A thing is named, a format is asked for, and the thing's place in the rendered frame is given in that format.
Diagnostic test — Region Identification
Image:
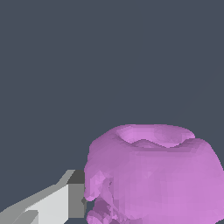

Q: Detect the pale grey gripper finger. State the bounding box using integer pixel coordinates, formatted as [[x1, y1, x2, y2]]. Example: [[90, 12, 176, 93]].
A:
[[0, 169, 88, 224]]

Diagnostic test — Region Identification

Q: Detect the purple bowl-shaped object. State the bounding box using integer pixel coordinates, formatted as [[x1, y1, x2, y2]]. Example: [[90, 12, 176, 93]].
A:
[[83, 123, 224, 224]]

